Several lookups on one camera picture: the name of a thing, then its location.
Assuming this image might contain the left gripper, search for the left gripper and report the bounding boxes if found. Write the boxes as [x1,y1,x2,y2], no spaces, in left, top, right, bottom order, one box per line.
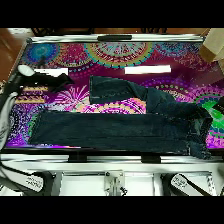
[53,73,76,94]

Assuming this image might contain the dark blue jeans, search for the dark blue jeans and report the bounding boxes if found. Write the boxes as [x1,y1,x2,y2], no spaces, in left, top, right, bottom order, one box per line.
[28,75,215,160]

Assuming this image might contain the cardboard box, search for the cardboard box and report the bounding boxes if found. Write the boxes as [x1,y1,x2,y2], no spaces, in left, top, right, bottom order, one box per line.
[199,28,224,63]

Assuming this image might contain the silver frame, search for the silver frame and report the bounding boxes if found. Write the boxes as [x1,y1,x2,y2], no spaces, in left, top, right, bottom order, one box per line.
[0,33,224,197]

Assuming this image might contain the black cable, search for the black cable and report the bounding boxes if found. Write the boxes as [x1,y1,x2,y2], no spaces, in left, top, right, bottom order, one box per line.
[0,160,37,195]

